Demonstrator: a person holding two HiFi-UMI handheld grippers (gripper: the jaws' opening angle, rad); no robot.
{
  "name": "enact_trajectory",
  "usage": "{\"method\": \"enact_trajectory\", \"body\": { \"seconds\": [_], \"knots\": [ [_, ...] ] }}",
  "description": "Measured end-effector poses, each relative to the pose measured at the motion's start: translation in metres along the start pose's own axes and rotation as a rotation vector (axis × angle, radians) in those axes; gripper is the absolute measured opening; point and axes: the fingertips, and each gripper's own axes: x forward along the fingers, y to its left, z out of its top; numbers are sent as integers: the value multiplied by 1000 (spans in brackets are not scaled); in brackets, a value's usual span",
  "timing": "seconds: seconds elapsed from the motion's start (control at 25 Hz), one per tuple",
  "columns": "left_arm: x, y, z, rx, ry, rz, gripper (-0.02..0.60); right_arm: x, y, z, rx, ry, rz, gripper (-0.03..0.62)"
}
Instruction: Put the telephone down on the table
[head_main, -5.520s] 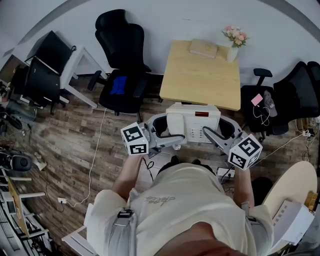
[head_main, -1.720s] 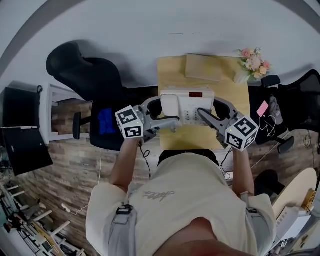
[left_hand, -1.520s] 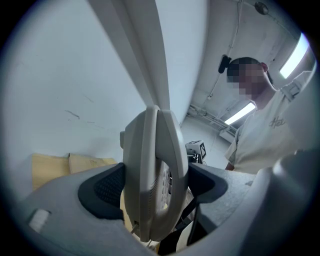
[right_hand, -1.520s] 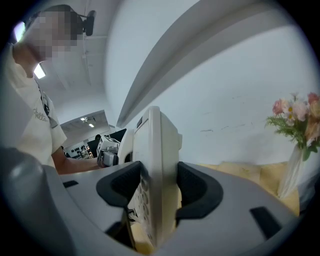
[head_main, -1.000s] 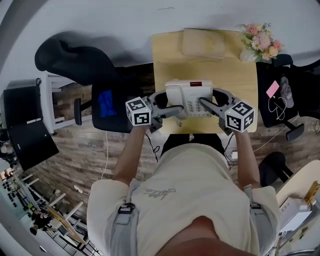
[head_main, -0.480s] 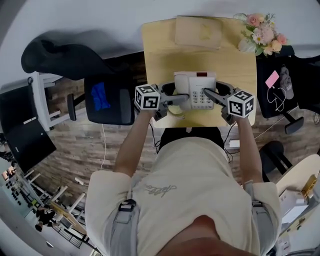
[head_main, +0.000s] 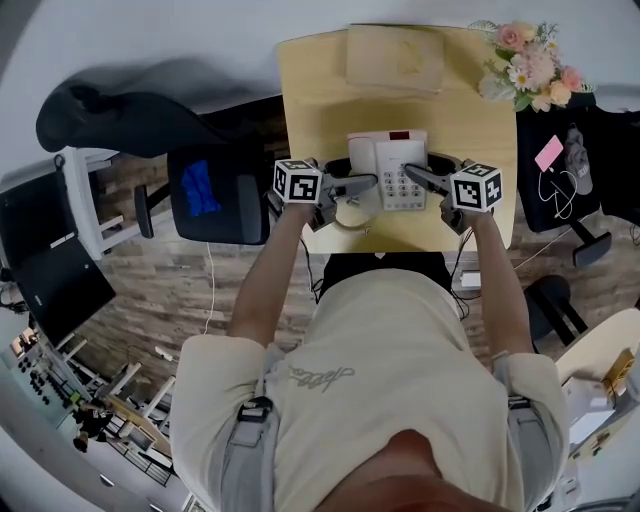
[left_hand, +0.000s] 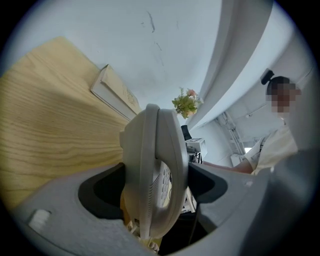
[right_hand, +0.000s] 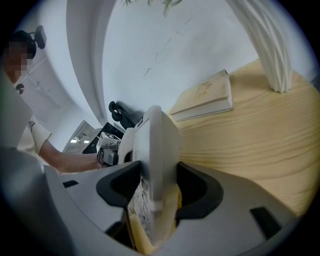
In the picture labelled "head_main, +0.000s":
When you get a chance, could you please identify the pink flower bouquet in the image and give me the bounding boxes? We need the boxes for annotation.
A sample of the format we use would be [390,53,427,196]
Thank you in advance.
[468,18,597,114]

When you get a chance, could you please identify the person's head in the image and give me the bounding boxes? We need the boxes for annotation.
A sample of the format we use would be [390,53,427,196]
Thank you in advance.
[312,428,519,512]

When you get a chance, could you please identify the black cable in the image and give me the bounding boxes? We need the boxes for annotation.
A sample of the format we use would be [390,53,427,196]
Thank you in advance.
[446,226,475,322]
[298,238,325,304]

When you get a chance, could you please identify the pink phone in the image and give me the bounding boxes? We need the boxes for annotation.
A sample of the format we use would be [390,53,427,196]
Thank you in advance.
[533,133,566,173]

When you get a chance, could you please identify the yellow wire rack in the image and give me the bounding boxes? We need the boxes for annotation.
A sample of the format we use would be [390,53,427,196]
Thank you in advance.
[601,348,640,397]

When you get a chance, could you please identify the white charging cable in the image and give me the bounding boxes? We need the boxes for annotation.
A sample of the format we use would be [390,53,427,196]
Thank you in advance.
[536,166,577,222]

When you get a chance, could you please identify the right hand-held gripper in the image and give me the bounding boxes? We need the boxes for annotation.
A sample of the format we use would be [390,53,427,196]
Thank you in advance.
[402,152,504,235]

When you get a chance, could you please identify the white telephone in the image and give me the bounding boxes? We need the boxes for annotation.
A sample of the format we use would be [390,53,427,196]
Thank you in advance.
[346,129,430,213]

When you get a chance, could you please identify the cream t-shirt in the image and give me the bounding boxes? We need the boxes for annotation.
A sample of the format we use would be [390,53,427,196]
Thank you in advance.
[168,268,572,512]

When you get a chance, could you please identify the round beige table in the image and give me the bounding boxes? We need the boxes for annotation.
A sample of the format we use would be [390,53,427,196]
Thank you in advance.
[553,306,640,454]

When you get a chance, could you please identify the black mesh office chair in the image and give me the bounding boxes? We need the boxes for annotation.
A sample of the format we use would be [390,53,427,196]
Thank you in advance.
[33,58,275,247]

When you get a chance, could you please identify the black monitor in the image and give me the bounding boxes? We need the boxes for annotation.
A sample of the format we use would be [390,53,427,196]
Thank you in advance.
[11,233,118,350]
[0,168,80,274]

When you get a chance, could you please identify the black chair base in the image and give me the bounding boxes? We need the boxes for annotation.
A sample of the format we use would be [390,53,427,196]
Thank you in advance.
[523,273,590,350]

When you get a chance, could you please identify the white metal table frame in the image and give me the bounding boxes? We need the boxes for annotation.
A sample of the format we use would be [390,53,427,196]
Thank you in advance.
[61,146,127,260]

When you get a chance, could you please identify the person's right forearm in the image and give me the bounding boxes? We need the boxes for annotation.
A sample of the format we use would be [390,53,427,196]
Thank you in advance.
[468,212,535,357]

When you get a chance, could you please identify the white floor cable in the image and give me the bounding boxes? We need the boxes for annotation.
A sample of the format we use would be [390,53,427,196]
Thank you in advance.
[513,226,572,270]
[202,241,217,335]

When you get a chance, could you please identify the white paper sheets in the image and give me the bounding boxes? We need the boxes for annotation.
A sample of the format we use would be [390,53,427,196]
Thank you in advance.
[561,381,617,447]

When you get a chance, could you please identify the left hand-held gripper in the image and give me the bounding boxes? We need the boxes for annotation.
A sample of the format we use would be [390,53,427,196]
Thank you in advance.
[268,157,380,232]

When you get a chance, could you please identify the person's left forearm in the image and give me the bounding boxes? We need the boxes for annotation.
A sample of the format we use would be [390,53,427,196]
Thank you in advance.
[227,202,322,351]

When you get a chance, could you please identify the gray cap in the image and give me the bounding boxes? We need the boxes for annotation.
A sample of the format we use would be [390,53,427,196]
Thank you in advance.
[563,123,595,197]

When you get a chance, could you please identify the white shelf rack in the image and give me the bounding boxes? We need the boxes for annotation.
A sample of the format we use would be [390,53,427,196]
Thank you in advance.
[102,344,177,489]

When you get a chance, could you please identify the blue cloth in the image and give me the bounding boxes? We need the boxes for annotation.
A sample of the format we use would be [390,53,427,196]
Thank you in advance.
[180,159,223,218]

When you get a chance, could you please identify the black padded seat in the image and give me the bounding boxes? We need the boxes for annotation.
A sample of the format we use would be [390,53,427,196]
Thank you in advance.
[321,251,455,297]

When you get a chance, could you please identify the gray harness strap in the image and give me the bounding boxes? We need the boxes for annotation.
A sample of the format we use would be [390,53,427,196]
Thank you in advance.
[491,348,569,512]
[218,343,282,512]

